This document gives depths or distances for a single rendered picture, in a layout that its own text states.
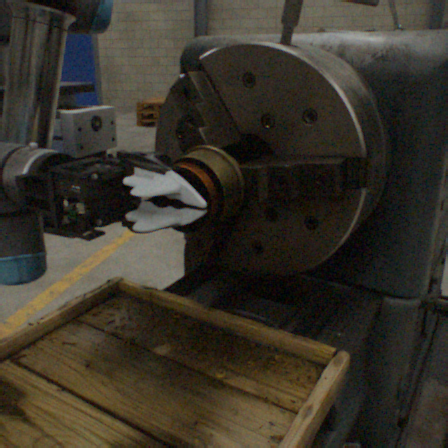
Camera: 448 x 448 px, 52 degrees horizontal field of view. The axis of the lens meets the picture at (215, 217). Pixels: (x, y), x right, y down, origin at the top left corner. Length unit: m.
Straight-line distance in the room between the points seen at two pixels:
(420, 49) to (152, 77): 11.13
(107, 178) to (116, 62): 11.67
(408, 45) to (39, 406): 0.63
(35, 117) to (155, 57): 10.96
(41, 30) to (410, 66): 0.51
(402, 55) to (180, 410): 0.52
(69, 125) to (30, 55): 0.25
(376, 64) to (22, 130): 0.52
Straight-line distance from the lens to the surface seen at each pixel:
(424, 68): 0.68
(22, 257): 0.66
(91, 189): 0.47
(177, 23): 11.47
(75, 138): 0.95
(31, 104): 0.74
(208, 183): 0.47
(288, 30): 0.61
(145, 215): 0.49
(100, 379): 0.55
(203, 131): 0.54
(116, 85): 12.18
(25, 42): 0.74
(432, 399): 1.13
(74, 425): 0.50
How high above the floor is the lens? 1.22
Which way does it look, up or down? 20 degrees down
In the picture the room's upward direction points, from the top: straight up
